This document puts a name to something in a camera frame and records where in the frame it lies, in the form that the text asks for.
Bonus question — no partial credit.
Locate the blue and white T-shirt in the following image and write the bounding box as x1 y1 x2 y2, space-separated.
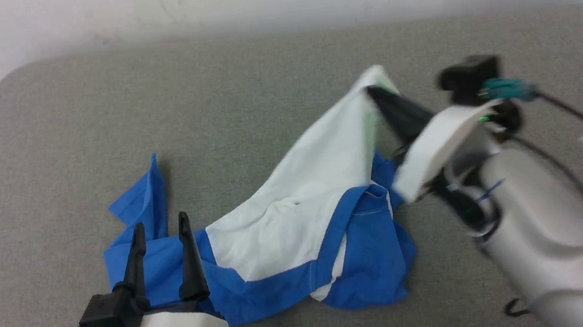
86 62 424 327

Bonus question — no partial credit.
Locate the right cable teal connector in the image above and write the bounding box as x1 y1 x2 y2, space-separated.
478 68 583 167

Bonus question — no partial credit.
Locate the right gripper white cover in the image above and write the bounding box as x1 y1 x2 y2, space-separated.
365 71 513 208

